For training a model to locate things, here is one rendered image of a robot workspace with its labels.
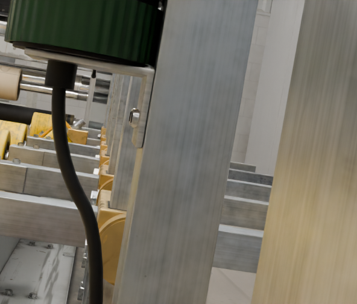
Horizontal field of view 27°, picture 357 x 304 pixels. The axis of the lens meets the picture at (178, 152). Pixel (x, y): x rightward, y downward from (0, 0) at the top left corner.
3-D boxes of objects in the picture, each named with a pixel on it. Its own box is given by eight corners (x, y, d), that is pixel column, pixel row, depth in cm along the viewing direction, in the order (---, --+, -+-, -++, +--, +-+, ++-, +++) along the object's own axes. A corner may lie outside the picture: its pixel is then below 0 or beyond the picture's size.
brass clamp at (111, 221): (154, 255, 66) (164, 198, 65) (167, 295, 52) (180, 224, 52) (84, 245, 65) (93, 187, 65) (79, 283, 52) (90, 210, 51)
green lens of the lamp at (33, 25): (148, 70, 34) (157, 20, 34) (158, 63, 28) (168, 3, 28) (13, 46, 33) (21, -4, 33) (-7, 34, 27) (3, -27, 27)
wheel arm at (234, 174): (277, 192, 140) (280, 173, 140) (281, 195, 136) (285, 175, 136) (5, 149, 135) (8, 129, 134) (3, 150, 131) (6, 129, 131)
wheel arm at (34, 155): (315, 213, 115) (319, 189, 115) (321, 216, 112) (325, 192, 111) (-16, 160, 110) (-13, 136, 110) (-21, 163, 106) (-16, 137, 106)
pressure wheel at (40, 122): (51, 124, 202) (48, 149, 206) (55, 110, 209) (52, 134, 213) (29, 120, 201) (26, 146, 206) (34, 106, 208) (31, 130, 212)
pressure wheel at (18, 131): (18, 157, 128) (19, 176, 135) (28, 116, 131) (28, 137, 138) (-17, 151, 127) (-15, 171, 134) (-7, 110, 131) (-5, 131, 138)
